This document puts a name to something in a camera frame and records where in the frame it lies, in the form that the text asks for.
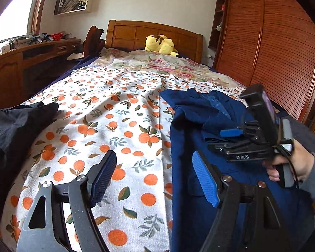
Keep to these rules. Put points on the row of books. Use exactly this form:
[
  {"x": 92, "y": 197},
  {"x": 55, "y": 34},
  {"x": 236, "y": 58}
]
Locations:
[{"x": 68, "y": 5}]

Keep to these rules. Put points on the navy bed sheet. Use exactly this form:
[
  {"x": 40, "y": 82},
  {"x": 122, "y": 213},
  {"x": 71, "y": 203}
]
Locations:
[{"x": 71, "y": 69}]

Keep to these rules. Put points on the window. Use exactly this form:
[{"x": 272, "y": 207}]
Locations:
[{"x": 15, "y": 13}]

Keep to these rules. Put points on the person's right hand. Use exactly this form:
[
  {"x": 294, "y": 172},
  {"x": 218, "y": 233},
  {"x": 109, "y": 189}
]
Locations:
[{"x": 300, "y": 162}]

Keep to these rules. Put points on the wooden bed headboard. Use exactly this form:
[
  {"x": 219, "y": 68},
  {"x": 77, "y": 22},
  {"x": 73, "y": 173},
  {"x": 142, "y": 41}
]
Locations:
[{"x": 128, "y": 32}]

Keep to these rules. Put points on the floral quilt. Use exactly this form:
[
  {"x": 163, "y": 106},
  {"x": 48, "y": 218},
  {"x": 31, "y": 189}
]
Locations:
[{"x": 168, "y": 65}]

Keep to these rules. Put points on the wooden chair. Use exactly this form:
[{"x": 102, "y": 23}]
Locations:
[{"x": 92, "y": 40}]

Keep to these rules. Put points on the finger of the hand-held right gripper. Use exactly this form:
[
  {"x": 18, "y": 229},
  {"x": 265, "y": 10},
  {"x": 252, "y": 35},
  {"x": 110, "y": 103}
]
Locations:
[
  {"x": 225, "y": 148},
  {"x": 231, "y": 132}
]

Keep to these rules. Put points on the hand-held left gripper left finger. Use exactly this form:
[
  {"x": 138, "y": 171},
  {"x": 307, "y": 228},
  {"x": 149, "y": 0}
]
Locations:
[{"x": 103, "y": 177}]

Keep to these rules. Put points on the black blue device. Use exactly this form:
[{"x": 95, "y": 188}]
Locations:
[{"x": 40, "y": 38}]

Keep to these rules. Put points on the navy blue jacket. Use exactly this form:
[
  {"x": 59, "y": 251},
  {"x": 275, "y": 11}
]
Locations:
[{"x": 189, "y": 141}]

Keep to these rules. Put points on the wooden louvered wardrobe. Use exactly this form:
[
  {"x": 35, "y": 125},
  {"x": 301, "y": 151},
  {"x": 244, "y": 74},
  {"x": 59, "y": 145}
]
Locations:
[{"x": 273, "y": 39}]

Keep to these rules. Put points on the wooden desk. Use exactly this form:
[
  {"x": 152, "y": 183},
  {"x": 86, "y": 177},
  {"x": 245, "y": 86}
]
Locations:
[{"x": 8, "y": 71}]

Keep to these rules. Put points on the orange fruit print bedsheet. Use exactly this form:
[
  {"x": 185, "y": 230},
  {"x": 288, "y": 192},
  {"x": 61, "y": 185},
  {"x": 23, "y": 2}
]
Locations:
[{"x": 120, "y": 126}]

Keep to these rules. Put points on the white box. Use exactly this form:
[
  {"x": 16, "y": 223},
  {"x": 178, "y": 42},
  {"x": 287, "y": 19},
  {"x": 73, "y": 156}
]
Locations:
[{"x": 2, "y": 49}]

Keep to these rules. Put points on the black garment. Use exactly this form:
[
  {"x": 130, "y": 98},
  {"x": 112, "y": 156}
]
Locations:
[{"x": 10, "y": 136}]

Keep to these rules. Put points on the yellow plush toy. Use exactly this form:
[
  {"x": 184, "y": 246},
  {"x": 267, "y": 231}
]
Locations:
[{"x": 160, "y": 44}]

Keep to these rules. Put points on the red basket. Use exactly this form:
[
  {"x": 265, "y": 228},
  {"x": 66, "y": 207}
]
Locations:
[{"x": 57, "y": 36}]

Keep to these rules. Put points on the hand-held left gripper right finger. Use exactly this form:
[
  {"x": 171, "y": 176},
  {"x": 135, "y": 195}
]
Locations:
[{"x": 204, "y": 181}]

